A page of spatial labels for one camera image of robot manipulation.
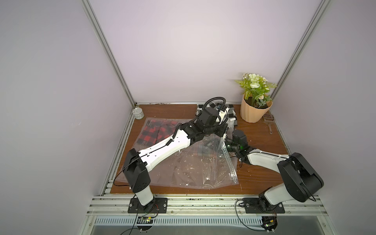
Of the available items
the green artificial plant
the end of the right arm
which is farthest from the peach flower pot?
the end of the right arm

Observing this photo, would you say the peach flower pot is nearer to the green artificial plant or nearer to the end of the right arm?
the green artificial plant

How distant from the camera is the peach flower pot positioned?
0.97 m
